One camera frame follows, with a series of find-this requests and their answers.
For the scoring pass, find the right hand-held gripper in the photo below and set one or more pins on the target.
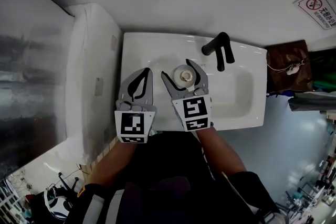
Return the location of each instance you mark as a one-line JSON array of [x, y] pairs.
[[194, 112]]

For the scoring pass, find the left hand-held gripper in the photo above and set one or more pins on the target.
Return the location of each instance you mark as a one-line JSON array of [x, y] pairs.
[[134, 123]]

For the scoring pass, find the small clear glass bottle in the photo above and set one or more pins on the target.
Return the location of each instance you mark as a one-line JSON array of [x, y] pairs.
[[185, 76]]

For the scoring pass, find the person's left forearm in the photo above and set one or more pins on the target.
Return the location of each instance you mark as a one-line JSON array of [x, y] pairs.
[[115, 165]]

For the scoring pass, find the person's right forearm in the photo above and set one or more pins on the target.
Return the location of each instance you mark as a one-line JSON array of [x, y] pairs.
[[220, 152]]

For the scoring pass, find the white rectangular sink basin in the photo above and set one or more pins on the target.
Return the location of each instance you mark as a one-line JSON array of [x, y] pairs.
[[236, 97]]

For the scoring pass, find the black faucet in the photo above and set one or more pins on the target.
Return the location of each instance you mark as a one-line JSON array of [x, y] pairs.
[[221, 47]]

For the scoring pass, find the white plastic wrapped cabinet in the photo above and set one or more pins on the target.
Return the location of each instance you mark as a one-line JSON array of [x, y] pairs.
[[86, 73]]

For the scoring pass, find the wooden plank platform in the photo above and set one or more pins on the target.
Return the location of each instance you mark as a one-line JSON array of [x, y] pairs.
[[99, 162]]

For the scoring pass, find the brown patterned bag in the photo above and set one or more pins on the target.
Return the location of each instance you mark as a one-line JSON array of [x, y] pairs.
[[288, 60]]

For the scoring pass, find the person's black clothing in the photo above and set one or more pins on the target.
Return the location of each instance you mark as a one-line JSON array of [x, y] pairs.
[[170, 191]]

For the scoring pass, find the frosted glass panel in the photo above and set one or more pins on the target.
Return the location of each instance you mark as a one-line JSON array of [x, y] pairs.
[[29, 73]]

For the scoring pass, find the pile of hanging clothes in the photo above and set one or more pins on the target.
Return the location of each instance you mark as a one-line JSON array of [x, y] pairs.
[[315, 99]]

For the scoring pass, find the white and black helmet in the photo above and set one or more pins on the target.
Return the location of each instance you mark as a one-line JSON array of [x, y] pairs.
[[56, 204]]

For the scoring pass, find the white no smoking sign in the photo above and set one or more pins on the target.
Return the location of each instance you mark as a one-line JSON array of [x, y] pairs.
[[319, 9]]

